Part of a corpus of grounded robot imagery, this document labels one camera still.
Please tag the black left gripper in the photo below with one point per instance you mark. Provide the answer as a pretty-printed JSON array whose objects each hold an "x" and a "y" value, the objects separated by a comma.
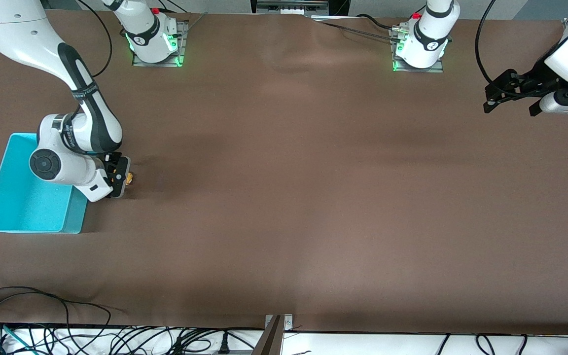
[{"x": 533, "y": 80}]

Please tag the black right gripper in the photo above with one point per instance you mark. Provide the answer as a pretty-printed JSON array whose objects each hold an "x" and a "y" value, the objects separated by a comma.
[{"x": 115, "y": 169}]

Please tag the yellow beetle toy car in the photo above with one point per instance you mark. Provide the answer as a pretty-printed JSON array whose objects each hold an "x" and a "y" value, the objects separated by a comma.
[{"x": 129, "y": 178}]

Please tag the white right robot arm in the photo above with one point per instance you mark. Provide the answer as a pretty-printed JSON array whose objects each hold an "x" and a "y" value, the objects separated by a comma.
[{"x": 13, "y": 34}]

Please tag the teal plastic bin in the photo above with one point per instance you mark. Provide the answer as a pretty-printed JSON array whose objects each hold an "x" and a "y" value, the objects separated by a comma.
[{"x": 27, "y": 207}]

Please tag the black power plug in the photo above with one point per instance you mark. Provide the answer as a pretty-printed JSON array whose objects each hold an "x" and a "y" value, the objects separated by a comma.
[{"x": 223, "y": 346}]

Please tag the grey power strip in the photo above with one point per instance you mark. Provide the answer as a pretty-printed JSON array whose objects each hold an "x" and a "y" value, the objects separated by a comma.
[{"x": 291, "y": 7}]

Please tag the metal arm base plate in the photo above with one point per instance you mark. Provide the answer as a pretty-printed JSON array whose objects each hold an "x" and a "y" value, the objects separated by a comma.
[
  {"x": 181, "y": 47},
  {"x": 439, "y": 66}
]

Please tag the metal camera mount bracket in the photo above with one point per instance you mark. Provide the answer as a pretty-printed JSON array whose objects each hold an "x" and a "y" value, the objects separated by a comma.
[{"x": 274, "y": 335}]

